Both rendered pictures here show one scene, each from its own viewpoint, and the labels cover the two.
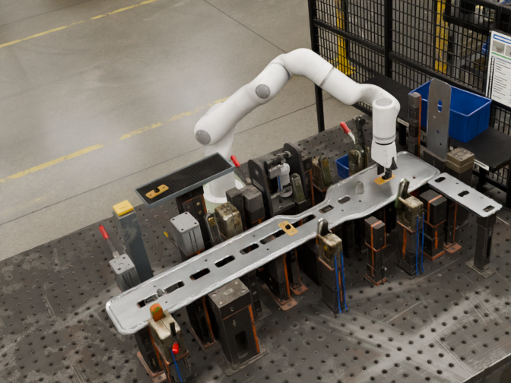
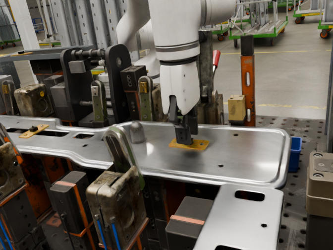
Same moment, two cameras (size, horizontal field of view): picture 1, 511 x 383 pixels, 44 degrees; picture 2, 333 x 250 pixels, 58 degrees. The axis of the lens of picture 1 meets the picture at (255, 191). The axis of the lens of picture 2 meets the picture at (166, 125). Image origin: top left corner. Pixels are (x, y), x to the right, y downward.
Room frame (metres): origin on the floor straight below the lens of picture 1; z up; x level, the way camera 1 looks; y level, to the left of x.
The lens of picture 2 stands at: (1.65, -0.96, 1.30)
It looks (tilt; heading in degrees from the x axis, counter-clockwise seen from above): 23 degrees down; 54
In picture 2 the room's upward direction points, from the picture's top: 8 degrees counter-clockwise
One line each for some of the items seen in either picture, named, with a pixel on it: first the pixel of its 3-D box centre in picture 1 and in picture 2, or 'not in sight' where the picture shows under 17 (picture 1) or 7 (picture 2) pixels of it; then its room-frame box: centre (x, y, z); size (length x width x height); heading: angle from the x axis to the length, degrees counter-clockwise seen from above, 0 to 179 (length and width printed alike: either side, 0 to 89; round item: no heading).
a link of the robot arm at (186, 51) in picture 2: (383, 135); (178, 50); (2.03, -0.51, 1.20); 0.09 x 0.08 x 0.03; 27
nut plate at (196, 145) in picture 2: (384, 177); (188, 141); (2.03, -0.51, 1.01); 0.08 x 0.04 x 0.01; 117
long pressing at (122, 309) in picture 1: (284, 232); (27, 133); (1.80, -0.08, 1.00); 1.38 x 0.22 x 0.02; 116
